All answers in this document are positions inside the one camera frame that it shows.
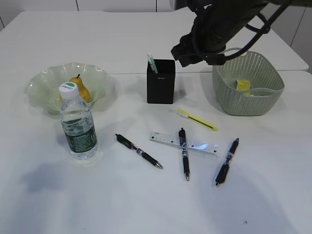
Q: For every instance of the blue black pen right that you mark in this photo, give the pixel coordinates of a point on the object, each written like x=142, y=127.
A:
x=221, y=177

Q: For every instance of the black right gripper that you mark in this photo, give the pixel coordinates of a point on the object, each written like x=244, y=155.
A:
x=186, y=54

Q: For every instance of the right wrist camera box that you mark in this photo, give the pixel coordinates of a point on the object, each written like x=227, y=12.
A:
x=180, y=4

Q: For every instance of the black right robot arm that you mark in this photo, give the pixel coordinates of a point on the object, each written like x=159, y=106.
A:
x=218, y=21

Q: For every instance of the clear plastic ruler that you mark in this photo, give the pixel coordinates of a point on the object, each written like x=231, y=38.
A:
x=191, y=144

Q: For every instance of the yellow pear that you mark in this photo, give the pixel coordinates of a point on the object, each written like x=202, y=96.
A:
x=74, y=85

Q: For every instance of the black square pen holder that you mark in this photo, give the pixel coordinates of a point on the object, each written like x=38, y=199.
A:
x=160, y=86

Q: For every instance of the green woven plastic basket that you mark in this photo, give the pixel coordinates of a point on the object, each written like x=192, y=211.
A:
x=266, y=85

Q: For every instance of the teal utility knife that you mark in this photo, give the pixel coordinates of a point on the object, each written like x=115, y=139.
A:
x=152, y=64

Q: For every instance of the green wavy glass plate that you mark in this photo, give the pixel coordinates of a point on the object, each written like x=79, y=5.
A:
x=49, y=88

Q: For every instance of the yellow utility knife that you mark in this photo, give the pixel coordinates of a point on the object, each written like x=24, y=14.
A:
x=196, y=119

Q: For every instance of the black pen middle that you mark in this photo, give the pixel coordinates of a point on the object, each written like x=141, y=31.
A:
x=185, y=159

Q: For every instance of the clear plastic water bottle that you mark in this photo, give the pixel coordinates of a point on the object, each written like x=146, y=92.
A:
x=78, y=126

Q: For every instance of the black pen left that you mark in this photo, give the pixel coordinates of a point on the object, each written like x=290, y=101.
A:
x=121, y=139

